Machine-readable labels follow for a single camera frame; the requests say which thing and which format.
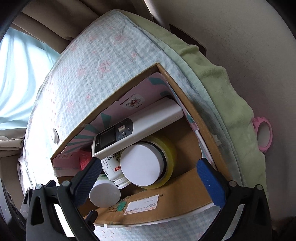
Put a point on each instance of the white medicine bottle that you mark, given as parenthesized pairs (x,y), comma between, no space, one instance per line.
(112,169)

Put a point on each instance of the cardboard box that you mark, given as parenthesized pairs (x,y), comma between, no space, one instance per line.
(184,192)

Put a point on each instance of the yellow tape roll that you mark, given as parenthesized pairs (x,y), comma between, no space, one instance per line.
(149,163)

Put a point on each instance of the green jar white lid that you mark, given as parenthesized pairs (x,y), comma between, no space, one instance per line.
(104,193)

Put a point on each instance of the red small box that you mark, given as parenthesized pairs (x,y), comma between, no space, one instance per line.
(84,158)

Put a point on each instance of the white earbuds case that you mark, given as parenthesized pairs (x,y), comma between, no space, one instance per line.
(55,136)

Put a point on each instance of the light blue curtain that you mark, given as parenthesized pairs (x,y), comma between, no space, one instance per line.
(25,62)

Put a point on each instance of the pink tape roll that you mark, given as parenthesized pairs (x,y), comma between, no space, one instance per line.
(264,133)

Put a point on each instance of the green blanket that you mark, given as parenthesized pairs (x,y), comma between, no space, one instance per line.
(227,115)

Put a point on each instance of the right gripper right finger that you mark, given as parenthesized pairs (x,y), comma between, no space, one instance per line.
(254,222)

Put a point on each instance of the brown curtain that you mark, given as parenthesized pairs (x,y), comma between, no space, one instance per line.
(57,23)

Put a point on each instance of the white remote control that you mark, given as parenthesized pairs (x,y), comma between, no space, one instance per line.
(136,127)

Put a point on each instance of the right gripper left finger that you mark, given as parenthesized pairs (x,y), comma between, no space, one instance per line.
(43,222)

